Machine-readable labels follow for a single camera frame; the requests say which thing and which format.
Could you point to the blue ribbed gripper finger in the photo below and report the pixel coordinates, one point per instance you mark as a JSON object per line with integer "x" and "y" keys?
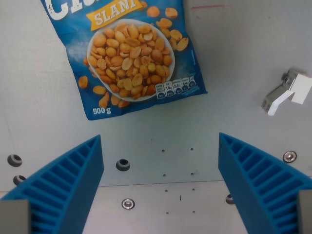
{"x": 253, "y": 180}
{"x": 65, "y": 185}

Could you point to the blue salted peanuts bag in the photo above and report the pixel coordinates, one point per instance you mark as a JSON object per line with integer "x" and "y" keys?
{"x": 126, "y": 56}

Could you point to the silver table bolt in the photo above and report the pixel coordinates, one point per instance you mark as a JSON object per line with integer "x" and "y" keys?
{"x": 128, "y": 203}
{"x": 289, "y": 156}

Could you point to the grey metal corner bracket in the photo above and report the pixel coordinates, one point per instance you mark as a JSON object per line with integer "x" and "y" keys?
{"x": 280, "y": 91}

